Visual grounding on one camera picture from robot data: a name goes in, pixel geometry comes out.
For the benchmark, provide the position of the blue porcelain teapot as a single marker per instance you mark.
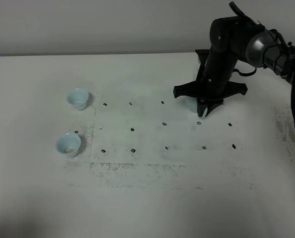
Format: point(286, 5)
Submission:
point(191, 104)

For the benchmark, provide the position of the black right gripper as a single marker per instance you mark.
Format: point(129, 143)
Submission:
point(212, 83)

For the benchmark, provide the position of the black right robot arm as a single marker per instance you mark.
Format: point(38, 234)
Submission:
point(236, 39)

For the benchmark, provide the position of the near blue porcelain teacup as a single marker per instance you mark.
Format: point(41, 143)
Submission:
point(68, 144)

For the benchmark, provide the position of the far blue porcelain teacup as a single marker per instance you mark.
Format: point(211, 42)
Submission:
point(78, 98)

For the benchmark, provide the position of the blue porcelain teacup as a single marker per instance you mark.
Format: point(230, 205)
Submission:
point(68, 144)
point(78, 98)

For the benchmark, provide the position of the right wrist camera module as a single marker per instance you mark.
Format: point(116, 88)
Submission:
point(240, 12)

